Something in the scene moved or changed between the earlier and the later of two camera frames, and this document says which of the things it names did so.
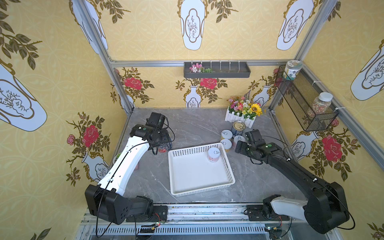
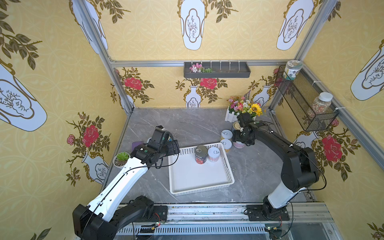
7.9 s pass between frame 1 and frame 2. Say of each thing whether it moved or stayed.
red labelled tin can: moved
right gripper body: moved
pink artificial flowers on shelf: stayed
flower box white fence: stayed
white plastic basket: stayed
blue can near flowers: stayed
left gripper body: moved
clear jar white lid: stayed
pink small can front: stayed
